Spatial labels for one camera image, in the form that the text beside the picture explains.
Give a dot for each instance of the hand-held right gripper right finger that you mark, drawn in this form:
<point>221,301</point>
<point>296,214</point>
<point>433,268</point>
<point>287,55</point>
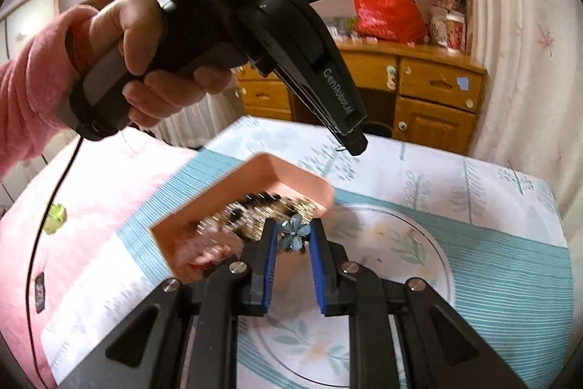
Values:
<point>319,266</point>

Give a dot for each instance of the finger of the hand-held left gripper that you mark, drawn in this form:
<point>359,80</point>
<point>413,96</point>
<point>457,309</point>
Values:
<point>356,140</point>
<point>314,108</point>

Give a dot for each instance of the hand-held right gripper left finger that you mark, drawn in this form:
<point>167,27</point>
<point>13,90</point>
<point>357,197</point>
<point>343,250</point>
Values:
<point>268,261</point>

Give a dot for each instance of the blue flower brooch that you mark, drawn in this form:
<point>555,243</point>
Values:
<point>294,234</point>

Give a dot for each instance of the pink storage box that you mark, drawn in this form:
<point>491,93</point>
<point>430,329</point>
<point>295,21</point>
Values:
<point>291,180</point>

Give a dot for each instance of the person's left forearm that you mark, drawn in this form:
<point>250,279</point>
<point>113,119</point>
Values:
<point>32,97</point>

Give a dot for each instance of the person's left hand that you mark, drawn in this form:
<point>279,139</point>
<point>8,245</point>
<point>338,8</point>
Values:
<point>136,24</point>

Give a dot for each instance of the wooden desk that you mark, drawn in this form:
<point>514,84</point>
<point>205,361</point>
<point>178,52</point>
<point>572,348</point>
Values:
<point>432,83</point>

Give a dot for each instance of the cream lace cover cloth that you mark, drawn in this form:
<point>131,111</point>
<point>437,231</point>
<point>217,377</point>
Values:
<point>218,106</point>

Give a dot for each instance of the red plastic bag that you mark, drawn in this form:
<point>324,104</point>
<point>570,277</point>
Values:
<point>387,20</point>

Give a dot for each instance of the floral ceramic mug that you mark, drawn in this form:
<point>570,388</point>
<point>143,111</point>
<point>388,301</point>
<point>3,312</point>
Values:
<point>455,31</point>

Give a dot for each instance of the tree print tablecloth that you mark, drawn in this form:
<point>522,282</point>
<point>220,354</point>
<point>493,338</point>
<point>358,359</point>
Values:
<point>478,279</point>

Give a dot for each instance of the cream leaf print curtain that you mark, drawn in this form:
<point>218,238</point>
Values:
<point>524,51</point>

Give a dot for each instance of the pink blanket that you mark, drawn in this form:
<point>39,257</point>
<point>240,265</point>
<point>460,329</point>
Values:
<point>91,188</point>

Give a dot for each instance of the small green packet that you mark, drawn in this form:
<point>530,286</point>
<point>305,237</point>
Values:
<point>54,218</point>

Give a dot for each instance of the white wardrobe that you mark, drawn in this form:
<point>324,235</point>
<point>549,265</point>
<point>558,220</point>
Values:
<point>32,20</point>

